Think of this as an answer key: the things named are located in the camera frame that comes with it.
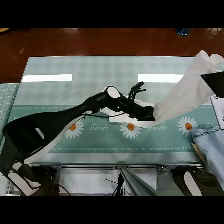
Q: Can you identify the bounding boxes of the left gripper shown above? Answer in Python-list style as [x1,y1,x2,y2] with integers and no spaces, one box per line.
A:
[127,103,156,122]

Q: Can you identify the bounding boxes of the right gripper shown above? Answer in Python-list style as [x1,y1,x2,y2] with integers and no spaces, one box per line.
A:
[201,72,224,99]

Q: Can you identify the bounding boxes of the white T-shirt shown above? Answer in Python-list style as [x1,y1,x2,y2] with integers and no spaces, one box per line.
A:
[107,49,224,129]

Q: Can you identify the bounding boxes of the light blue garment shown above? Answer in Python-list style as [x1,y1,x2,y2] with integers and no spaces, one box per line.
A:
[190,127,224,192]

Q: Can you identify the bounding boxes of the silver frame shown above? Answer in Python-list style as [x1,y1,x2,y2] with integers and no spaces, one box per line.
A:
[0,162,224,196]

